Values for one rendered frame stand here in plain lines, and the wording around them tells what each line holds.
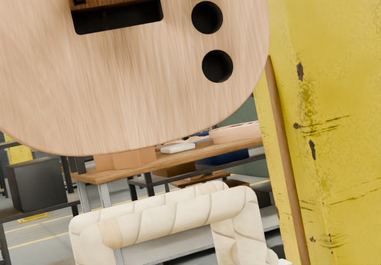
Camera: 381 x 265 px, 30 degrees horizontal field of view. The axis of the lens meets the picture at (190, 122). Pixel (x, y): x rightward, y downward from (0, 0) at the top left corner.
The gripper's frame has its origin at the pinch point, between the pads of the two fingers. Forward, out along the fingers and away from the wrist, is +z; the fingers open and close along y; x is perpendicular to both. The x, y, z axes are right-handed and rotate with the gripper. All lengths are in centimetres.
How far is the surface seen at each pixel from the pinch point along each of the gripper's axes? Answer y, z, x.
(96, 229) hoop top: -7.7, -2.6, -25.1
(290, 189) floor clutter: 54, 86, -42
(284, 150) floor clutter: 55, 87, -32
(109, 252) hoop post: -6.8, -2.7, -27.7
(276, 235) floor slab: 200, 454, -140
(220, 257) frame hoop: 7.5, 6.1, -33.7
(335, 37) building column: 71, 79, -8
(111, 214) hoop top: -4.5, 5.3, -25.2
